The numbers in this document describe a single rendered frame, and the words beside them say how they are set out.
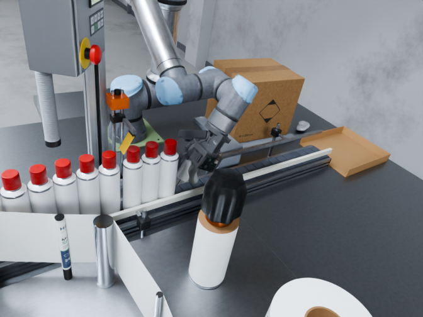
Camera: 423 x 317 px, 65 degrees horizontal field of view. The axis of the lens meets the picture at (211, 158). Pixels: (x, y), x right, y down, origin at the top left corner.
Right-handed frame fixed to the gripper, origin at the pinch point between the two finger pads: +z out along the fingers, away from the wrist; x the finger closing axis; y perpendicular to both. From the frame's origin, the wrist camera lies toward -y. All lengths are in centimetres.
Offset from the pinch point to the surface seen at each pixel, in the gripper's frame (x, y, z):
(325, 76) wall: 201, -111, -81
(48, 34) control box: -48, -1, -22
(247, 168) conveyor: 29.0, -2.0, -10.5
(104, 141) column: -20.3, -11.7, -0.2
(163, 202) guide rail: -4.6, 4.7, 5.4
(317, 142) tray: 74, -10, -31
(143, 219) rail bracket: -12.2, 9.5, 8.7
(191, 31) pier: 199, -321, -55
